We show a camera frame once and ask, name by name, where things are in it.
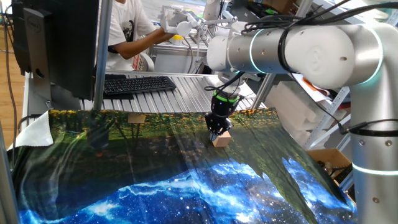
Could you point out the white and orange papers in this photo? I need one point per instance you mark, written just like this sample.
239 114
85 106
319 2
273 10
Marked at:
306 90

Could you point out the small wooden block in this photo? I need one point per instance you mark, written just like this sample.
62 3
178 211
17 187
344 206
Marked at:
222 141

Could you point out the slanted aluminium frame pole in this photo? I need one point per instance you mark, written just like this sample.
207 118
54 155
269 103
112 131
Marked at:
264 90

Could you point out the black computer keyboard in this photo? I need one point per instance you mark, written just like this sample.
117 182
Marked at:
140 84

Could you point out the yellow lidded container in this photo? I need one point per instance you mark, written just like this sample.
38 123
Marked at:
177 40

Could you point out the white chair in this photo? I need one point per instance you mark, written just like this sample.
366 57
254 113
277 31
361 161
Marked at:
148 63

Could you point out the person bare forearm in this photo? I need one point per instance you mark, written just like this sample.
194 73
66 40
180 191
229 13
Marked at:
140 46

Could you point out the grey metal bench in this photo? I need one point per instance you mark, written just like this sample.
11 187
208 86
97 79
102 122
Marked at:
174 60

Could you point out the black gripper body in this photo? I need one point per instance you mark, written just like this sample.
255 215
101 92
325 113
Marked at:
221 116

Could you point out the brown cardboard box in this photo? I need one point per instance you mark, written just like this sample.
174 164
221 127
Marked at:
335 157

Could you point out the upright aluminium frame pole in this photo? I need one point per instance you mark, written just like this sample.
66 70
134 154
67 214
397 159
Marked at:
102 62

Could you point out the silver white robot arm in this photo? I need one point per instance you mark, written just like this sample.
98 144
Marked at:
323 53

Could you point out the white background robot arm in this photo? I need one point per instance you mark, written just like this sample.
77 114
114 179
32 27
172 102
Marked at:
212 9

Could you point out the person bare hand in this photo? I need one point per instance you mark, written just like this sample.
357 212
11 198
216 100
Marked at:
164 35

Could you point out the grey frame post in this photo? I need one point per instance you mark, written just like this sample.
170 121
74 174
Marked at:
6 186

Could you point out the black equipment case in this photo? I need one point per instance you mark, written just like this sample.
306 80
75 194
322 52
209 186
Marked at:
264 9

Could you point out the landscape and galaxy printed cloth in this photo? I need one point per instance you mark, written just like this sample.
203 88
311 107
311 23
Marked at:
155 174

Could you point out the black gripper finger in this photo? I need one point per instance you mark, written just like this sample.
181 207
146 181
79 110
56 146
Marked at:
218 135
212 137

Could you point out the white teleoperation device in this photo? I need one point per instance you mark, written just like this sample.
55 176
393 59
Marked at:
184 28

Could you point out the white perforated shelf rail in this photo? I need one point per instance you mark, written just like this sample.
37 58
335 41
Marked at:
326 118

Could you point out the black computer monitor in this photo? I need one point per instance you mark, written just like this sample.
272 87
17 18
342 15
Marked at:
71 46

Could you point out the person in white t-shirt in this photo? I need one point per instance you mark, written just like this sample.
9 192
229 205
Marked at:
119 31

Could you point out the white foam block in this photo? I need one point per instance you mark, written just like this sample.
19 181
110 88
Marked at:
289 105

